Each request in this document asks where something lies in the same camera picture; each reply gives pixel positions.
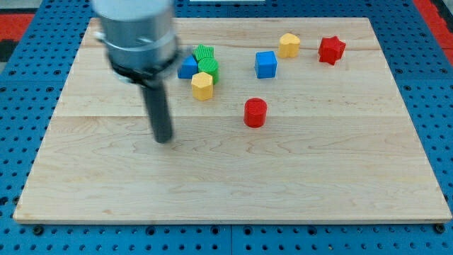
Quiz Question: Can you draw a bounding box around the wooden board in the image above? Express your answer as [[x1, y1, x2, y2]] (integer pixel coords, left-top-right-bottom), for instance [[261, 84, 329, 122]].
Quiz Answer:
[[13, 18, 452, 225]]

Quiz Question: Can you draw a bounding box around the blue triangle block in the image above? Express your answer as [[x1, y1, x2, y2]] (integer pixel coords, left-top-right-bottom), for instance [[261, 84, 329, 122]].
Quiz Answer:
[[178, 55, 198, 79]]

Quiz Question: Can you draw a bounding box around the red star block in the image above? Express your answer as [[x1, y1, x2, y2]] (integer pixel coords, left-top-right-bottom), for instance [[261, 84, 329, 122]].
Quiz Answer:
[[318, 36, 346, 65]]

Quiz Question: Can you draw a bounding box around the yellow hexagon block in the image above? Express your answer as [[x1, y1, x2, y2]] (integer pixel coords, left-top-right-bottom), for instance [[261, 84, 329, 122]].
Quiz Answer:
[[191, 72, 214, 101]]

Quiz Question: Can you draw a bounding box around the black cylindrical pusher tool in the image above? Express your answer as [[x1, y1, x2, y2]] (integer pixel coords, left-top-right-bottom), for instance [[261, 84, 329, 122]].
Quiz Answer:
[[142, 80, 173, 144]]

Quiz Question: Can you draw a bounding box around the red cylinder block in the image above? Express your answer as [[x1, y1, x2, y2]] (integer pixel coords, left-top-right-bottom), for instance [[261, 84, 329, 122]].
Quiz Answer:
[[243, 98, 268, 128]]

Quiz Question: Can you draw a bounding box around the blue cube block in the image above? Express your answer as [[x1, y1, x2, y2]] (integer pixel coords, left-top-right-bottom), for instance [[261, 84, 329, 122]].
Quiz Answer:
[[254, 51, 277, 79]]

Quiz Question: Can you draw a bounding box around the green cylinder block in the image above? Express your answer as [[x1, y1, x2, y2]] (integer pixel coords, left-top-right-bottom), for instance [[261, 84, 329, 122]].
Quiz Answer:
[[198, 58, 219, 84]]

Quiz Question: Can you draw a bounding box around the green star block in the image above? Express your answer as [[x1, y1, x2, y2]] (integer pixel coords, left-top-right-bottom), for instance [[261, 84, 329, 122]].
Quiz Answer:
[[193, 45, 214, 62]]

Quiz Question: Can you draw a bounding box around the yellow heart block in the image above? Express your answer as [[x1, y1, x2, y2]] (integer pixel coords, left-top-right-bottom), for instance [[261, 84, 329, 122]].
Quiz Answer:
[[277, 33, 301, 58]]

